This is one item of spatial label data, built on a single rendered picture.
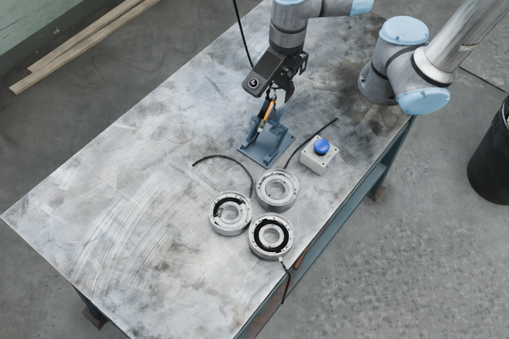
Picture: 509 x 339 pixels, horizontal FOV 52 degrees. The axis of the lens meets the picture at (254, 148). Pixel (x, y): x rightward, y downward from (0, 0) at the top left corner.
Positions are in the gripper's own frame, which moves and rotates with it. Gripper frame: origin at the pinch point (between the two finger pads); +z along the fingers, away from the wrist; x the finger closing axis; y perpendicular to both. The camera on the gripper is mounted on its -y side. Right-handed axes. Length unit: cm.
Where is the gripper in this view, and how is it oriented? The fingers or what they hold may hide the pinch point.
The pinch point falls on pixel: (270, 104)
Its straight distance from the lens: 123.6
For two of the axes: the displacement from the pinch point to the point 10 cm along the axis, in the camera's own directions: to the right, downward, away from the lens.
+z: -0.7, 5.7, 8.2
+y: 6.0, -6.3, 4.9
